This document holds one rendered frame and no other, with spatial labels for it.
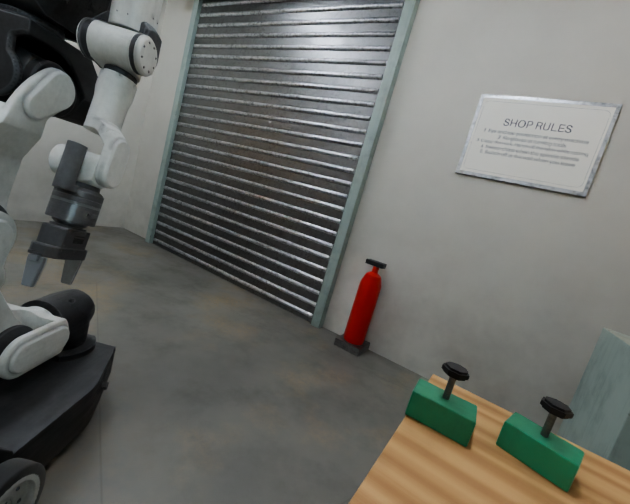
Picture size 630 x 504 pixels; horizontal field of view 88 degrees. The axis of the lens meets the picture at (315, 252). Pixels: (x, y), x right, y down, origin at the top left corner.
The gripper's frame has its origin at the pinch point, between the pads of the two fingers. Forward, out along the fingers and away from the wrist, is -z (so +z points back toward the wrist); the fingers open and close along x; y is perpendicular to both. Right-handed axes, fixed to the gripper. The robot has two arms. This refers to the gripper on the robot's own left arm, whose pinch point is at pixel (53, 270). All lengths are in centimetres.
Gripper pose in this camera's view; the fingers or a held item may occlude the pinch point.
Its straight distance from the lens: 87.7
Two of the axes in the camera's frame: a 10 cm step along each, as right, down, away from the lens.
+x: 0.7, -0.6, -10.0
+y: 9.6, 2.8, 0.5
